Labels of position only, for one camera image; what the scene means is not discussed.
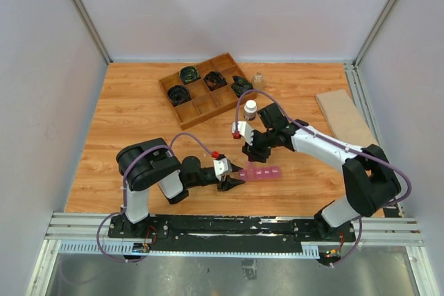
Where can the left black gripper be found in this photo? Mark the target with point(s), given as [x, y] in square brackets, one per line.
[229, 183]

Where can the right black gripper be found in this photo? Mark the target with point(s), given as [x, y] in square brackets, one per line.
[253, 152]

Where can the pink weekly pill organizer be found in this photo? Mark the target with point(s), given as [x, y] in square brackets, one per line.
[262, 173]

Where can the white cap pill bottle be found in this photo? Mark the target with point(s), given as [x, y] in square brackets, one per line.
[250, 110]

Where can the clear capsule bottle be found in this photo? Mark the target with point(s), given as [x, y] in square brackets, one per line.
[258, 81]

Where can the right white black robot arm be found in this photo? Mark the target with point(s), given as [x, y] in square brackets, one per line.
[370, 183]

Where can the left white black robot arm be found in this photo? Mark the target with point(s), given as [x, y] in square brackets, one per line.
[143, 165]

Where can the green blue coiled belt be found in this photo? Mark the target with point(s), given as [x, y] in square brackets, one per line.
[240, 85]

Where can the wooden compartment tray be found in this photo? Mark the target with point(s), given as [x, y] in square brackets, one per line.
[205, 104]

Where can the black red coiled belt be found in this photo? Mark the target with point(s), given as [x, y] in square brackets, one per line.
[215, 80]

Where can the light wooden board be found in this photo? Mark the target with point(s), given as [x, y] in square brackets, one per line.
[344, 119]

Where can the green yellow coiled belt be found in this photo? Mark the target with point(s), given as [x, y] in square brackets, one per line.
[189, 74]

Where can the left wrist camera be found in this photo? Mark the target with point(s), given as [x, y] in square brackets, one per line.
[222, 167]

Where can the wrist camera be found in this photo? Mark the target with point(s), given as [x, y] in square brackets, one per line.
[241, 129]
[222, 167]

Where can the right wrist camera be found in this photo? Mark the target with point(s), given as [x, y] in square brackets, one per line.
[241, 129]

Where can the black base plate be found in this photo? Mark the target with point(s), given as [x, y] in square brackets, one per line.
[240, 232]

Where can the grey slotted cable duct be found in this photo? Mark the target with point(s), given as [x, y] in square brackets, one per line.
[133, 249]

